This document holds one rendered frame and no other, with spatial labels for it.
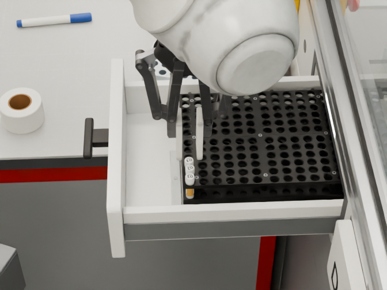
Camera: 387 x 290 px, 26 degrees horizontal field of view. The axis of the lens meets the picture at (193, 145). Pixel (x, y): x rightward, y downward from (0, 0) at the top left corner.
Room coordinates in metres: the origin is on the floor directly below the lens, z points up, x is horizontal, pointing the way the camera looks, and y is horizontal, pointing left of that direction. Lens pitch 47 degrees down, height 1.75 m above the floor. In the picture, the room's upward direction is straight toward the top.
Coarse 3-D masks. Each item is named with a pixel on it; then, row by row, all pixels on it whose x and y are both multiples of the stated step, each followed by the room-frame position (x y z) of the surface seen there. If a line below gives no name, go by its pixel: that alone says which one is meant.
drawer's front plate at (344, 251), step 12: (336, 228) 0.63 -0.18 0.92; (348, 228) 0.62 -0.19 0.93; (336, 240) 0.62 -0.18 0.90; (348, 240) 0.60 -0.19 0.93; (336, 252) 0.61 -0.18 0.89; (348, 252) 0.58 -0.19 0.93; (336, 264) 0.60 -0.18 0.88; (348, 264) 0.57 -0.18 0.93; (360, 264) 0.57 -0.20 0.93; (348, 276) 0.55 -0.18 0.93; (360, 276) 0.55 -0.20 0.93; (348, 288) 0.54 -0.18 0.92; (360, 288) 0.53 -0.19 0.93
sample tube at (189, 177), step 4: (188, 176) 0.72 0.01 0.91; (192, 176) 0.72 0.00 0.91; (188, 180) 0.71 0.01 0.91; (192, 180) 0.71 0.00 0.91; (188, 184) 0.71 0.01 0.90; (192, 184) 0.71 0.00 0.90; (188, 192) 0.71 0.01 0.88; (192, 192) 0.71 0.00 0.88; (188, 196) 0.71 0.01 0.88; (192, 196) 0.71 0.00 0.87
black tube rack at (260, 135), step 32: (192, 96) 0.88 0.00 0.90; (256, 96) 0.88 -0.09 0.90; (320, 96) 0.88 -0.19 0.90; (224, 128) 0.82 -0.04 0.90; (256, 128) 0.82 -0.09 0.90; (288, 128) 0.82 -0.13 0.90; (320, 128) 0.82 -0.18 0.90; (224, 160) 0.76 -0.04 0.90; (256, 160) 0.76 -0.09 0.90; (288, 160) 0.76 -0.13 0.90; (320, 160) 0.76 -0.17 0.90; (224, 192) 0.72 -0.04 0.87; (256, 192) 0.73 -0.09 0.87; (288, 192) 0.73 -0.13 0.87; (320, 192) 0.72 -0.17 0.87
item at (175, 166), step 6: (174, 156) 0.81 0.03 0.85; (174, 162) 0.80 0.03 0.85; (174, 168) 0.79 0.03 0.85; (174, 174) 0.78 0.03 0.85; (174, 180) 0.77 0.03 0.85; (180, 180) 0.77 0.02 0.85; (174, 186) 0.75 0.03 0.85; (180, 186) 0.75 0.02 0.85; (174, 192) 0.74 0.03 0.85; (180, 192) 0.74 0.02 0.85; (174, 198) 0.73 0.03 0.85; (180, 198) 0.73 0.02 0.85; (174, 204) 0.72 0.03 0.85; (180, 204) 0.72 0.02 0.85
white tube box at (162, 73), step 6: (156, 60) 1.08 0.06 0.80; (156, 66) 1.06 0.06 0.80; (162, 66) 1.07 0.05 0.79; (156, 72) 1.05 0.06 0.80; (162, 72) 1.06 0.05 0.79; (168, 72) 1.05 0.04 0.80; (156, 78) 1.04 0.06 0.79; (162, 78) 1.04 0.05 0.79; (168, 78) 1.03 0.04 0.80; (186, 78) 1.03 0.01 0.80; (192, 78) 1.04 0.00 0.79
